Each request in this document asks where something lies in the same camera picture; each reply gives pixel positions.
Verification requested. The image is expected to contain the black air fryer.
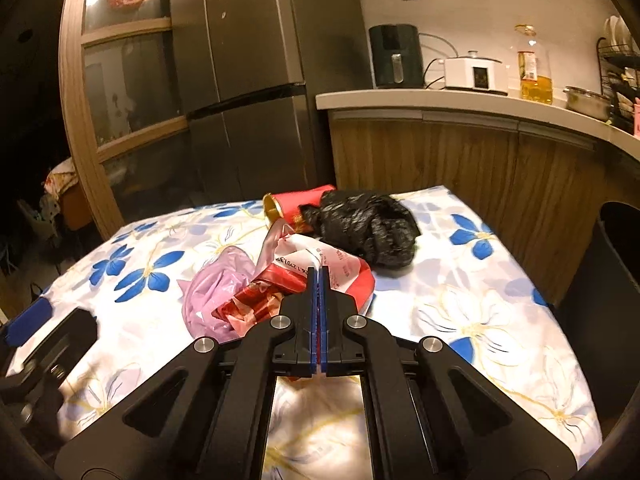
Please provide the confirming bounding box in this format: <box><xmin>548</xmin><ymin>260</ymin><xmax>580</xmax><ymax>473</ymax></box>
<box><xmin>369</xmin><ymin>23</ymin><xmax>423</xmax><ymax>90</ymax></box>

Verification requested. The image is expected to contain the grey steel refrigerator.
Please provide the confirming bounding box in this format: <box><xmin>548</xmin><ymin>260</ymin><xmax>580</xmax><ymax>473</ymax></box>
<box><xmin>170</xmin><ymin>0</ymin><xmax>373</xmax><ymax>206</ymax></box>

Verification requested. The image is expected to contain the light purple plastic bag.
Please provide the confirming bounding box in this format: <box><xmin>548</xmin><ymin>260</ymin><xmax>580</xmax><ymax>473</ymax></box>
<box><xmin>181</xmin><ymin>246</ymin><xmax>261</xmax><ymax>338</ymax></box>

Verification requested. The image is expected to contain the black trash bin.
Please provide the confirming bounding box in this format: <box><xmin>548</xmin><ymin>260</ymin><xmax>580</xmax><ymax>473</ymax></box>
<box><xmin>552</xmin><ymin>200</ymin><xmax>640</xmax><ymax>421</ymax></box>

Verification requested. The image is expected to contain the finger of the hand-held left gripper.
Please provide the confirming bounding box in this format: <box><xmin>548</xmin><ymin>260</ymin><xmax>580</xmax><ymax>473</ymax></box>
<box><xmin>9</xmin><ymin>299</ymin><xmax>54</xmax><ymax>348</ymax></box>

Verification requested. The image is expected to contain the black plastic bag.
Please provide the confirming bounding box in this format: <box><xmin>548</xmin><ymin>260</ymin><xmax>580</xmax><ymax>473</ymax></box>
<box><xmin>300</xmin><ymin>189</ymin><xmax>422</xmax><ymax>268</ymax></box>

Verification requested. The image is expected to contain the blue floral tablecloth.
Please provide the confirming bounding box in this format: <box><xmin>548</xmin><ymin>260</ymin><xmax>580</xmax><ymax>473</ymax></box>
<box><xmin>7</xmin><ymin>185</ymin><xmax>603</xmax><ymax>471</ymax></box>

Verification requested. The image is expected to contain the red and white plastic bag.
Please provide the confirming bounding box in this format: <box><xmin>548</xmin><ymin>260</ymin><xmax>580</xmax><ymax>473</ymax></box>
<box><xmin>255</xmin><ymin>225</ymin><xmax>376</xmax><ymax>321</ymax></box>

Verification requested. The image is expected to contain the kitchen counter with wooden cabinets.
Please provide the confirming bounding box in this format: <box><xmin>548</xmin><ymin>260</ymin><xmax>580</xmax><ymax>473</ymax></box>
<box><xmin>315</xmin><ymin>87</ymin><xmax>640</xmax><ymax>306</ymax></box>

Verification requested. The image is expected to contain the chair with draped cloth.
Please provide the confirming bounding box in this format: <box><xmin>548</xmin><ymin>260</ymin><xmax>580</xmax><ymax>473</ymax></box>
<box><xmin>42</xmin><ymin>157</ymin><xmax>96</xmax><ymax>233</ymax></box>

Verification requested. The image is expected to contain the wooden cabinet with glass doors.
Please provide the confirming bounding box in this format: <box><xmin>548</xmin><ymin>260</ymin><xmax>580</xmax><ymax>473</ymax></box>
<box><xmin>59</xmin><ymin>0</ymin><xmax>206</xmax><ymax>241</ymax></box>

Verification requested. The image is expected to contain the black dish rack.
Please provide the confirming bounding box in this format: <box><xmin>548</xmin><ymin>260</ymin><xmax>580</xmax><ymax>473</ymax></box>
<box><xmin>595</xmin><ymin>15</ymin><xmax>640</xmax><ymax>133</ymax></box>

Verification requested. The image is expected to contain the white electric cooker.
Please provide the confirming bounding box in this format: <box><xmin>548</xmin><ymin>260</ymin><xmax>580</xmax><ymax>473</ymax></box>
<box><xmin>444</xmin><ymin>50</ymin><xmax>510</xmax><ymax>96</ymax></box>

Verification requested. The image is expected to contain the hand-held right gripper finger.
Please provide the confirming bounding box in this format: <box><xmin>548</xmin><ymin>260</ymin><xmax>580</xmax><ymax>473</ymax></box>
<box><xmin>320</xmin><ymin>265</ymin><xmax>576</xmax><ymax>480</ymax></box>
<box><xmin>55</xmin><ymin>266</ymin><xmax>319</xmax><ymax>480</ymax></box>

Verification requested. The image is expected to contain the crumpled red shiny wrapper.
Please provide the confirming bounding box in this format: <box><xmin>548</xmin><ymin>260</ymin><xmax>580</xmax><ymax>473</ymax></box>
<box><xmin>212</xmin><ymin>280</ymin><xmax>306</xmax><ymax>338</ymax></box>

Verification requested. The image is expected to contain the small red gold-rimmed can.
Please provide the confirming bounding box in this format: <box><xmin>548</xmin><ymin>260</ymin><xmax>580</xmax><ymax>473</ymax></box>
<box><xmin>262</xmin><ymin>185</ymin><xmax>337</xmax><ymax>226</ymax></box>

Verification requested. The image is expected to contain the cooking oil bottle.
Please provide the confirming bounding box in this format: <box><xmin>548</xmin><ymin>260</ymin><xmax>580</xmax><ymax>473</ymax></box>
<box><xmin>515</xmin><ymin>24</ymin><xmax>553</xmax><ymax>106</ymax></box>

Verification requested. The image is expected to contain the grey power cable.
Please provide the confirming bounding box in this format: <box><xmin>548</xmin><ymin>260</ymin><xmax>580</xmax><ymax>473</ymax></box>
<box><xmin>420</xmin><ymin>32</ymin><xmax>461</xmax><ymax>90</ymax></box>

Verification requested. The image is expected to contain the steel pot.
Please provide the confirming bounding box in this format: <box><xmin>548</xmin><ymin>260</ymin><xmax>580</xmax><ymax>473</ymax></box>
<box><xmin>563</xmin><ymin>86</ymin><xmax>613</xmax><ymax>122</ymax></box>

